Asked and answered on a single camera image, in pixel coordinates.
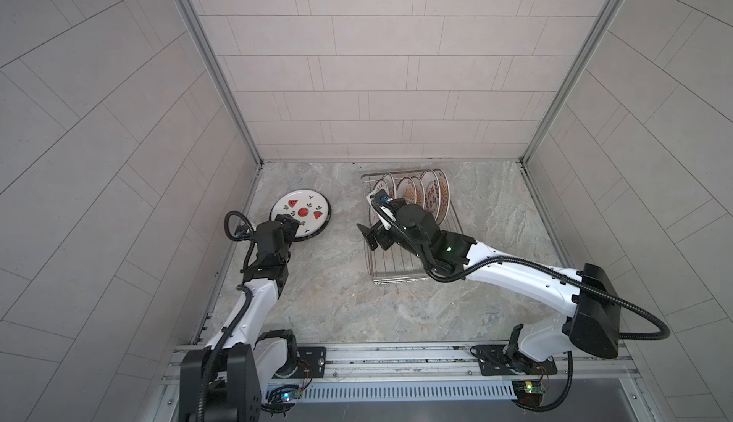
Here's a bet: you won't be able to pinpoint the brown patterned plate rear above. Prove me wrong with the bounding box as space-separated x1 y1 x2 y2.
434 168 450 223

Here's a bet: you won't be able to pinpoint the white plate red characters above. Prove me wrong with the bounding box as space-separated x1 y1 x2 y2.
372 173 395 199

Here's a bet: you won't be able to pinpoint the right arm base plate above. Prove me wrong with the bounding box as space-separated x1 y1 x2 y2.
470 344 557 376

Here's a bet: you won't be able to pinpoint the metal wire dish rack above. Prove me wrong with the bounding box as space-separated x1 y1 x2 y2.
362 168 475 285

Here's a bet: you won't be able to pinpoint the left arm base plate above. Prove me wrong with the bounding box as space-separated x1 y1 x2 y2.
274 347 326 379

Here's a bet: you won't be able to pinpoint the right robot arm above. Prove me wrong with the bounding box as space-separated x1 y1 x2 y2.
358 205 620 374

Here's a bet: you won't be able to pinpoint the white watermelon pattern plate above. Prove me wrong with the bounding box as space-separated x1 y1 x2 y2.
269 189 331 242

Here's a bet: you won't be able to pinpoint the brown patterned plate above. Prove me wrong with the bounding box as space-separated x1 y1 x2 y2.
420 169 441 219
434 168 450 223

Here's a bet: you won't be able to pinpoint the left green circuit board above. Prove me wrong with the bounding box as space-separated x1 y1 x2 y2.
261 385 304 416

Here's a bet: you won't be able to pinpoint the right green circuit board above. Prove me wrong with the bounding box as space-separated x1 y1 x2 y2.
512 380 547 408

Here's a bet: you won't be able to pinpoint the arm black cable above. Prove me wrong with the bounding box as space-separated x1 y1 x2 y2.
222 209 257 274
369 192 671 343

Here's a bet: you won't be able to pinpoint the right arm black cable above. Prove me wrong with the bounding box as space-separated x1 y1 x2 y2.
369 192 671 343

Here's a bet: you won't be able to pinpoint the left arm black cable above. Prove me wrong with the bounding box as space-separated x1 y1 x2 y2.
222 209 257 274

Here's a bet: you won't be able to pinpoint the white plate red rim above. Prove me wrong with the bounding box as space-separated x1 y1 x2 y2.
396 176 417 204

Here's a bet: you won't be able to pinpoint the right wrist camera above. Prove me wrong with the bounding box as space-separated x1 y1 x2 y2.
366 188 395 225

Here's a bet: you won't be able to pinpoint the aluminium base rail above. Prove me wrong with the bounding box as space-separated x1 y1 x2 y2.
159 339 637 400

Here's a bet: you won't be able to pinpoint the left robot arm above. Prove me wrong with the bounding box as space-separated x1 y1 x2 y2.
179 210 300 421

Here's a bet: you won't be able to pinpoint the green circuit board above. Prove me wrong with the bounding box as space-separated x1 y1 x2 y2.
261 385 304 416
512 380 547 408

